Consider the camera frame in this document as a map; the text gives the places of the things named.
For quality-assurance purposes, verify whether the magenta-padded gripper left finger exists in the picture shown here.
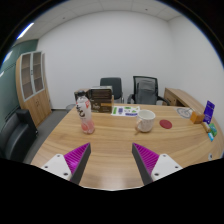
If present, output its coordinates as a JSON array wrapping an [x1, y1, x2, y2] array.
[[40, 142, 92, 185]]

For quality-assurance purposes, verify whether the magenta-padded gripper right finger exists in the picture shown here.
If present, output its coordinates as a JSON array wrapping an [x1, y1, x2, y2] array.
[[131, 142, 184, 186]]

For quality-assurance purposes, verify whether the clear pink drink bottle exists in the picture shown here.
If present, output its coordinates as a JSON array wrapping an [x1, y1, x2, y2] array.
[[75, 90, 96, 135]]

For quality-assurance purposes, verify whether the white ceramic mug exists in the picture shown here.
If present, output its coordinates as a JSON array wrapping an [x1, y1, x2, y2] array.
[[134, 109, 157, 134]]

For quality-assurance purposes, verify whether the flat round red coaster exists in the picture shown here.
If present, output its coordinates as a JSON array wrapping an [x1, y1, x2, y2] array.
[[158, 119, 173, 130]]

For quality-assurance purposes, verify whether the grey waste bin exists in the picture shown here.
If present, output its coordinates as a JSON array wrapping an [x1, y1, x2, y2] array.
[[65, 103, 77, 113]]

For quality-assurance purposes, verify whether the white sticker sheet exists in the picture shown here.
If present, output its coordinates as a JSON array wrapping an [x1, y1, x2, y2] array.
[[110, 105, 141, 118]]

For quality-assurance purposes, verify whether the brown box with tan band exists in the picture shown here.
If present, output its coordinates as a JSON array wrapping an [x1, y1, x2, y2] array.
[[89, 96, 115, 114]]

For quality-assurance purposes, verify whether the black leather armchair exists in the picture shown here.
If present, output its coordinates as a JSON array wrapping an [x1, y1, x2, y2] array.
[[0, 108, 39, 163]]

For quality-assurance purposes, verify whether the small orange-brown box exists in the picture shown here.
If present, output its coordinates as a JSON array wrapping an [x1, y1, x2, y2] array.
[[189, 111, 206, 125]]

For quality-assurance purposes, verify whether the yellow snack pack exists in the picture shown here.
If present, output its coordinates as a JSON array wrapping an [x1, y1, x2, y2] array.
[[200, 121, 212, 134]]

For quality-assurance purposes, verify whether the wooden cabinet with glass doors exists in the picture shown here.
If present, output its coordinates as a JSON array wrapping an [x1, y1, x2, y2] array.
[[15, 50, 53, 128]]

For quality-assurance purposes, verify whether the black mesh office chair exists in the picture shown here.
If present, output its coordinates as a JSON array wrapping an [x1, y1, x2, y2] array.
[[126, 75, 172, 107]]

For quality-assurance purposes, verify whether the wooden side desk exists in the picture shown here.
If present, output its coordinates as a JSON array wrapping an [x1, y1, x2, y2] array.
[[162, 87, 206, 116]]

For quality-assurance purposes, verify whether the small green box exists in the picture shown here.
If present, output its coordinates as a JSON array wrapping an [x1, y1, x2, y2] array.
[[208, 122, 218, 138]]

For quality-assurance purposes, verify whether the purple card stand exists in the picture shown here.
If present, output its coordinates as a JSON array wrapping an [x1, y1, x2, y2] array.
[[202, 100, 216, 125]]

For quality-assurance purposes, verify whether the dark padded office chair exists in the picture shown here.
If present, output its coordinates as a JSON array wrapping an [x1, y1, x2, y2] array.
[[99, 77, 125, 104]]

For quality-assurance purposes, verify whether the ceiling light panel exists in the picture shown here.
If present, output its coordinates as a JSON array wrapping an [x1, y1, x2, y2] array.
[[16, 21, 36, 40], [2, 49, 14, 64]]

